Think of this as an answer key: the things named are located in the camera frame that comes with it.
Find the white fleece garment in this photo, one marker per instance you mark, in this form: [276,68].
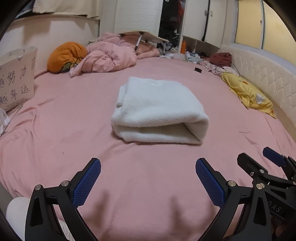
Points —
[157,109]

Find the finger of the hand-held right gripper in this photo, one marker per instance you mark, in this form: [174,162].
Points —
[247,162]
[272,155]

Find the small black object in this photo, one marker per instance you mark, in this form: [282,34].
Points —
[198,69]

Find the clear plastic bag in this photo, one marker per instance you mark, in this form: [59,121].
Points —
[3,120]

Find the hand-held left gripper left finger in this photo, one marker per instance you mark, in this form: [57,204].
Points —
[86,183]

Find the orange plush toy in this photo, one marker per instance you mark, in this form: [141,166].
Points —
[66,55]

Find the orange bottle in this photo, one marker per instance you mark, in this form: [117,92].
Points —
[183,46]

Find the white tube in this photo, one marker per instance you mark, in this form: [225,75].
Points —
[188,56]

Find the white padded headboard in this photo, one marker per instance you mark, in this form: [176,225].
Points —
[261,67]

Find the pink bed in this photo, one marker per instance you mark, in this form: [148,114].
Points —
[81,129]

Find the yellow pillow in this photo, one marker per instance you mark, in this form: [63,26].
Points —
[248,92]

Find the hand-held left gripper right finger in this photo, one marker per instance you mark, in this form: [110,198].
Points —
[210,183]

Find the cream curtain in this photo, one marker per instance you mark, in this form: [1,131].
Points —
[67,8]

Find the folding lap table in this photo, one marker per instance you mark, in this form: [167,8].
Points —
[143,37]

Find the dark red garment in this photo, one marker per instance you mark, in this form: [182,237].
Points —
[220,58]

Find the white paper bag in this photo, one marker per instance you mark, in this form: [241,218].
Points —
[16,81]

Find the white wardrobe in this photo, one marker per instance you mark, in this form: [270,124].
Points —
[136,16]

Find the pink duvet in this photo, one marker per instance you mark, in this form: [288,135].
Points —
[108,55]

